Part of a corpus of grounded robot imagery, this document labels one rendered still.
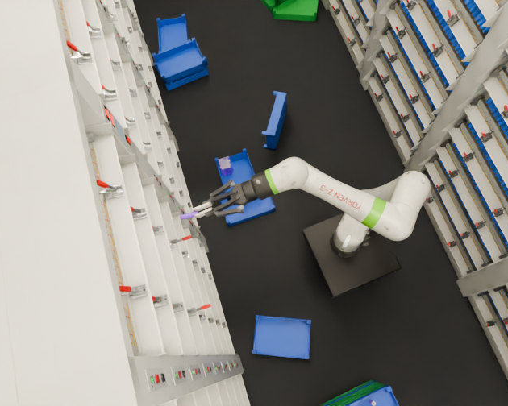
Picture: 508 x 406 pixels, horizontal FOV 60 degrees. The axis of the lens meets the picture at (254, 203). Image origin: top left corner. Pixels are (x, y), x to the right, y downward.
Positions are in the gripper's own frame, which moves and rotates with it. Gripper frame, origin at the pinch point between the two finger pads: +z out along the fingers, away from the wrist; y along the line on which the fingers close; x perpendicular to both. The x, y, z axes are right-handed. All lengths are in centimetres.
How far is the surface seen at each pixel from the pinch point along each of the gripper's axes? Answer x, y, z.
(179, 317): -11.4, 35.2, 14.3
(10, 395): -76, 48, 20
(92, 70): -48, -34, 5
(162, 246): -11.2, 10.7, 14.0
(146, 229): -29.6, 10.5, 9.6
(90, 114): -58, -13, 4
